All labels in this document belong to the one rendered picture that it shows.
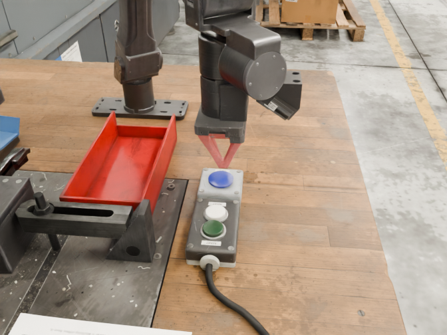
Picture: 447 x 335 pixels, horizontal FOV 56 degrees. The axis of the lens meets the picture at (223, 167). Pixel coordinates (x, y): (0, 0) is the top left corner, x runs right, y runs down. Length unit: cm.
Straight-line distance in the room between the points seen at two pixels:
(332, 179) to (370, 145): 183
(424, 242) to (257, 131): 132
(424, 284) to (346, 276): 129
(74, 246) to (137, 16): 40
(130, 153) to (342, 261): 42
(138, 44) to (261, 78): 38
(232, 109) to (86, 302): 31
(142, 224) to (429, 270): 153
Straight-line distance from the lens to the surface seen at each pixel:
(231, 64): 49
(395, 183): 231
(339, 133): 87
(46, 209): 59
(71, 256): 63
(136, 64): 83
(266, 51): 47
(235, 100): 54
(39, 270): 63
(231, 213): 61
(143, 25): 79
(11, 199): 61
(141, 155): 78
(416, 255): 196
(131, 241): 57
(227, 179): 66
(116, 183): 72
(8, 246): 62
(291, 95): 55
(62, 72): 116
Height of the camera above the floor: 135
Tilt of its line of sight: 37 degrees down
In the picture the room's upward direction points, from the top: straight up
